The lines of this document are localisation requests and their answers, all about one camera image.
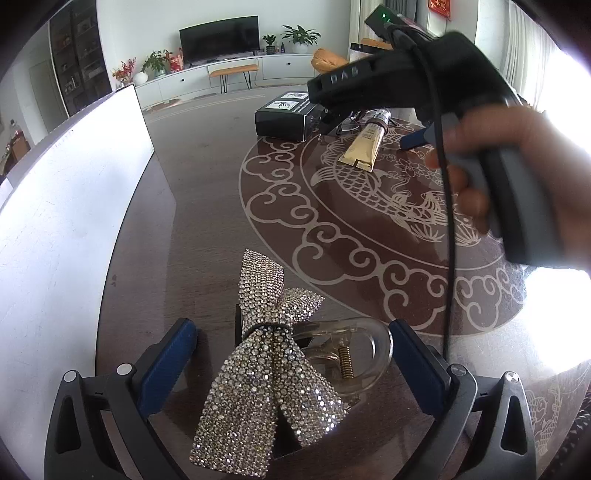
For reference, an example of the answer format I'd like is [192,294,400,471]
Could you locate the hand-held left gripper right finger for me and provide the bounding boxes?
[389,319,539,480]

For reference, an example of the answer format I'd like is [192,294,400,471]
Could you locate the large green potted plant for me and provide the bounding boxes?
[281,24,321,55]

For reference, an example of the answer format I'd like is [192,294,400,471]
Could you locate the red flower arrangement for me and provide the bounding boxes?
[112,58,138,88]

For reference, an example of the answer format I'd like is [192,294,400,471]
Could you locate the black flat television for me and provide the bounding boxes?
[179,15,260,64]

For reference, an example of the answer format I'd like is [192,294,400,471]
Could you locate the wooden bench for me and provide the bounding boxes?
[209,64,258,93]

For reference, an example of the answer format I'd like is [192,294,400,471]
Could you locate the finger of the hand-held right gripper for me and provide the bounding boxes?
[318,108,370,139]
[399,124,438,151]

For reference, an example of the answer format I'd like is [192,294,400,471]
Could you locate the orange chair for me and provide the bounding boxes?
[311,47,350,73]

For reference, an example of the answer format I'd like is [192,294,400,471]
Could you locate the white board panel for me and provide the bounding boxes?
[0,83,155,462]

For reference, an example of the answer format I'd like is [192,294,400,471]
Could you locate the black box with white label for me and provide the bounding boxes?
[255,91,320,143]

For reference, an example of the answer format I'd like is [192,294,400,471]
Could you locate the green plant in white pot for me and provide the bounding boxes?
[141,50,171,77]

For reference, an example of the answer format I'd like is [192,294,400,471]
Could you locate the white television cabinet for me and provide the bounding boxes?
[134,53,320,112]

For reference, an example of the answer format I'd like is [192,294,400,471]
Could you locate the person's right hand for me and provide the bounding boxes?
[425,105,591,268]

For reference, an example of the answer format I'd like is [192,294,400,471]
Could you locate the rhinestone bow hair clip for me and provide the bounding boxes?
[189,249,394,478]

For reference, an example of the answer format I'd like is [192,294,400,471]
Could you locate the black cable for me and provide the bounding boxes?
[385,23,462,363]

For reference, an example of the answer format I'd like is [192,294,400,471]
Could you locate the dark glass bookshelf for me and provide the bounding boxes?
[48,0,114,118]

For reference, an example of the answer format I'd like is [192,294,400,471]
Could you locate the gold cosmetic tube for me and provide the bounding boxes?
[337,108,393,171]

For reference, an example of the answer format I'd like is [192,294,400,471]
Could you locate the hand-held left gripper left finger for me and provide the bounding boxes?
[44,318,198,480]

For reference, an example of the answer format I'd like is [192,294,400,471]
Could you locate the grey curtain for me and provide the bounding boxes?
[383,0,419,21]

